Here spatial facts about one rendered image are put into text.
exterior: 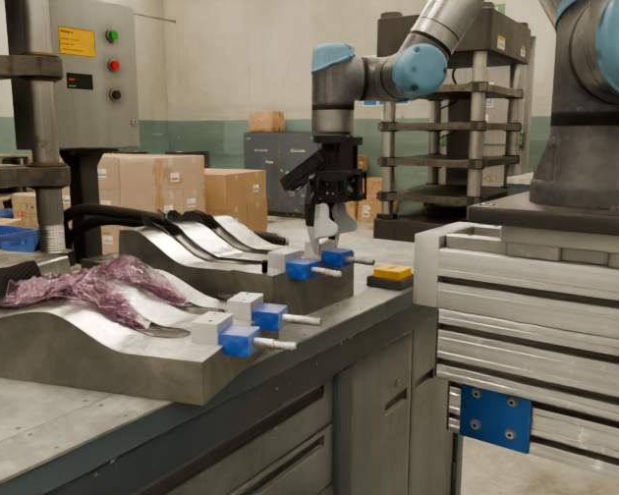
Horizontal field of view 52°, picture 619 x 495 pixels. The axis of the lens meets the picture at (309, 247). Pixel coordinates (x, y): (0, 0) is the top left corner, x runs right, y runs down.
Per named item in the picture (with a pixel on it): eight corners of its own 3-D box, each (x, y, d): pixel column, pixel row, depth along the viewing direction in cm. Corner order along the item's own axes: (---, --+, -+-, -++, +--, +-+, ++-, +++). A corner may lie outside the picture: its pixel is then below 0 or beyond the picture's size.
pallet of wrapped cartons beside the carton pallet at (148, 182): (216, 261, 552) (214, 154, 535) (153, 280, 482) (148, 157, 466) (113, 249, 609) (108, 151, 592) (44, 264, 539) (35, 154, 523)
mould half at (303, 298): (354, 296, 124) (355, 228, 121) (272, 329, 103) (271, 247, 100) (174, 265, 152) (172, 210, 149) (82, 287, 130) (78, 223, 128)
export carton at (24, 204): (92, 234, 612) (90, 192, 605) (52, 241, 575) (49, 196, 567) (52, 229, 645) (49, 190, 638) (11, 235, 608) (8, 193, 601)
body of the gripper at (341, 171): (345, 206, 108) (346, 136, 105) (304, 203, 112) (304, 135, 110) (366, 202, 114) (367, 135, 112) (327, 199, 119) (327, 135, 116)
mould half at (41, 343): (279, 338, 98) (278, 269, 96) (203, 406, 74) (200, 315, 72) (17, 311, 113) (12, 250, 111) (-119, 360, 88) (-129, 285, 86)
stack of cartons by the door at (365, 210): (397, 221, 800) (399, 155, 785) (386, 225, 772) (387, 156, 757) (339, 217, 844) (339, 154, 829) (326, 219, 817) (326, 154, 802)
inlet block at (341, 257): (379, 274, 113) (380, 245, 112) (365, 280, 109) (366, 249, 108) (318, 265, 120) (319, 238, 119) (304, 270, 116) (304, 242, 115)
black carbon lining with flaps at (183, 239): (310, 262, 121) (310, 213, 119) (258, 278, 108) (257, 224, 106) (183, 245, 140) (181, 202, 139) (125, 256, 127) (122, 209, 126)
